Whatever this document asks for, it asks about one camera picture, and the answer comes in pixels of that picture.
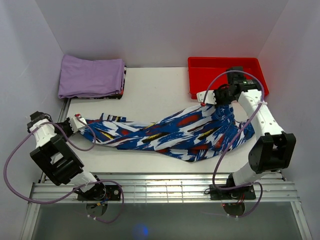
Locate blue patterned trousers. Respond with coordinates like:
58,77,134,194
80,104,255,163

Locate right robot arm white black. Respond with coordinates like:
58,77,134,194
214,67,296,199

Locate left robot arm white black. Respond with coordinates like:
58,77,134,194
27,111,106,201

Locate folded purple trousers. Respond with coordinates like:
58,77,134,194
58,55,125,99

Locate red plastic tray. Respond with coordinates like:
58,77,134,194
187,56,269,100

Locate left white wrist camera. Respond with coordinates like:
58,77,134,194
69,114,87,133

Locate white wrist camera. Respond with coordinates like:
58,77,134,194
196,90,217,105
69,114,87,133

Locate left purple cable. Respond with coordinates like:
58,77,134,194
4,121,125,224

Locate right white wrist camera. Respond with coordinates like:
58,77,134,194
196,90,217,105

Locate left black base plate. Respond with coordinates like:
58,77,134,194
76,183,121,202

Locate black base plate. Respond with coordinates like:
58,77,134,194
76,183,121,202
208,184,256,200

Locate aluminium rail frame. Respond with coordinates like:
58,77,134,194
30,97,316,240

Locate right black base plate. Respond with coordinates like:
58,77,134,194
208,184,256,200

